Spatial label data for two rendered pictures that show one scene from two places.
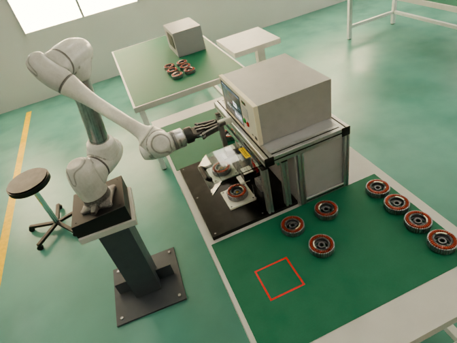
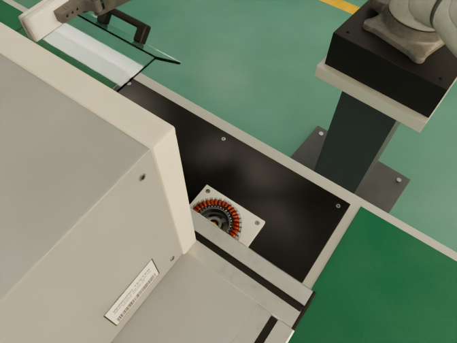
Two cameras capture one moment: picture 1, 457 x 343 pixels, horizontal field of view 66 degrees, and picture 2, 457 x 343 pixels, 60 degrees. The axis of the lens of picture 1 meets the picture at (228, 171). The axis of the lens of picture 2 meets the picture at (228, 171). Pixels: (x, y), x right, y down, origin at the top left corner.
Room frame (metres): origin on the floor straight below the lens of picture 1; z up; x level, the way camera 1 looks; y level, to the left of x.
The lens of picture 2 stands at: (1.90, -0.15, 1.53)
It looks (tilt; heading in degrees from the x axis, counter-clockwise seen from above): 59 degrees down; 138
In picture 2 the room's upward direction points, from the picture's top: straight up
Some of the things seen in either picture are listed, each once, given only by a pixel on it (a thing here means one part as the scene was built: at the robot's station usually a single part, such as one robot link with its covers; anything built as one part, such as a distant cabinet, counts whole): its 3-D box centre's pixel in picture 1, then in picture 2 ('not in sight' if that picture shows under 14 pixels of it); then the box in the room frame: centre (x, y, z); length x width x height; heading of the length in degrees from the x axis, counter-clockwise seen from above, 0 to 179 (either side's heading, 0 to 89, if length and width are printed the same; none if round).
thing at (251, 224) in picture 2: not in sight; (213, 230); (1.65, 0.04, 0.78); 0.15 x 0.15 x 0.01; 13
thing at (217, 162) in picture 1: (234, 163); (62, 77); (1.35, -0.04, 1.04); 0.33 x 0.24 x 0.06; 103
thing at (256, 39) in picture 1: (251, 69); not in sight; (2.54, -0.36, 0.98); 0.37 x 0.35 x 0.46; 13
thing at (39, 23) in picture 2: not in sight; (52, 15); (1.46, -0.04, 1.22); 0.07 x 0.01 x 0.03; 103
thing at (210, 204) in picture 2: not in sight; (213, 225); (1.65, 0.04, 0.80); 0.11 x 0.11 x 0.04
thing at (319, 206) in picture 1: (326, 209); not in sight; (1.17, -0.42, 0.77); 0.11 x 0.11 x 0.04
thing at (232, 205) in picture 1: (238, 195); not in sight; (1.41, -0.02, 0.78); 0.15 x 0.15 x 0.01; 13
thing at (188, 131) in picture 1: (194, 133); not in sight; (1.42, 0.11, 1.22); 0.09 x 0.08 x 0.07; 103
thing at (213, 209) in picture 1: (232, 184); (164, 208); (1.53, -0.01, 0.76); 0.64 x 0.47 x 0.02; 13
